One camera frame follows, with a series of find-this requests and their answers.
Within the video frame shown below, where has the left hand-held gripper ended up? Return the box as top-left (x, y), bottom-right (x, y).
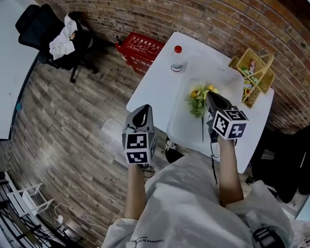
top-left (122, 104), bottom-right (157, 167)

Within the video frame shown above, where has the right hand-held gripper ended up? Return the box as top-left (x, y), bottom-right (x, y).
top-left (206, 91), bottom-right (250, 143)

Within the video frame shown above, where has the yellow artificial flowers bunch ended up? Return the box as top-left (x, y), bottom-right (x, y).
top-left (184, 81), bottom-right (220, 142)

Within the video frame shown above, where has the person's right forearm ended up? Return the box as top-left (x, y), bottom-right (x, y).
top-left (218, 138), bottom-right (245, 208)

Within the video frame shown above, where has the person's left forearm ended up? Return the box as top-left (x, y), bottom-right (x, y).
top-left (123, 164), bottom-right (148, 221)

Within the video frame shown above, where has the red fire equipment box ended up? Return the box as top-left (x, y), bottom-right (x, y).
top-left (118, 32), bottom-right (166, 76)

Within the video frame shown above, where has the yellow snack packet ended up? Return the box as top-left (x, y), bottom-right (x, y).
top-left (242, 80), bottom-right (253, 98)

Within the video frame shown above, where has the person's black shoe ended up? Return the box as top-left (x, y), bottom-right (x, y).
top-left (164, 138), bottom-right (187, 164)

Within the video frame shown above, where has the clear red-capped plastic bottle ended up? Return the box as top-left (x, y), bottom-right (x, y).
top-left (170, 45), bottom-right (184, 73)

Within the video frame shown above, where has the red fire extinguisher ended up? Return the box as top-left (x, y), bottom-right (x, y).
top-left (115, 35), bottom-right (127, 59)

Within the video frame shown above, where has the black office chair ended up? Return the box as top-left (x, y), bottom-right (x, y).
top-left (15, 4), bottom-right (114, 84)
top-left (250, 124), bottom-right (310, 204)

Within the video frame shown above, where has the person's light grey shirt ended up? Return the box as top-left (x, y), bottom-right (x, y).
top-left (100, 153), bottom-right (295, 248)

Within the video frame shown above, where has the white crumpled garment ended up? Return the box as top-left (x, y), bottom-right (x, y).
top-left (49, 15), bottom-right (78, 61)

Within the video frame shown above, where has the black waist pouch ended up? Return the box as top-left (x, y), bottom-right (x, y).
top-left (253, 226), bottom-right (285, 248)

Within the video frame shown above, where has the yellow wire tiered rack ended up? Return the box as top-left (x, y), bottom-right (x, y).
top-left (228, 48), bottom-right (276, 110)

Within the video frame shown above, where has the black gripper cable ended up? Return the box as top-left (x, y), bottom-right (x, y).
top-left (209, 128), bottom-right (220, 185)

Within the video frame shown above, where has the long white cable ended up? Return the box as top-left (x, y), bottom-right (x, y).
top-left (54, 203), bottom-right (109, 228)

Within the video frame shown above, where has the white metal stool frame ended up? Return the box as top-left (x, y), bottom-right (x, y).
top-left (7, 182), bottom-right (55, 218)

